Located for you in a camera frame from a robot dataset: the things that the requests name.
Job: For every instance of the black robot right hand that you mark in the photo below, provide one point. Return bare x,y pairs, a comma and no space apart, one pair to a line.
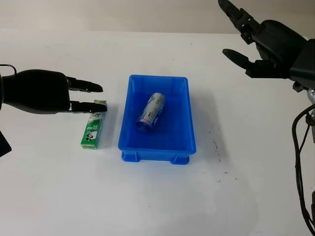
278,46

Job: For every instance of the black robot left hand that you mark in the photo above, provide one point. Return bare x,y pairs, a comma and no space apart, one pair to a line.
37,91

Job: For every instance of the green toothpaste box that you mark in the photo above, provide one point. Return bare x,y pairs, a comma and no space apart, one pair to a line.
91,132

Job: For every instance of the blue plastic tray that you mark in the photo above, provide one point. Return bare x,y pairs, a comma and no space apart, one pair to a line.
172,127

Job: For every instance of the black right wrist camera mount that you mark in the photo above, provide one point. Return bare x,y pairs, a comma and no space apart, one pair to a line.
305,66

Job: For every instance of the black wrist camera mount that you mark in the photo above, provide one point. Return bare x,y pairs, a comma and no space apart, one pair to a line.
3,147
305,66

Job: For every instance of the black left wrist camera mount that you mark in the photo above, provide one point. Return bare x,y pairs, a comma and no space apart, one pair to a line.
3,147

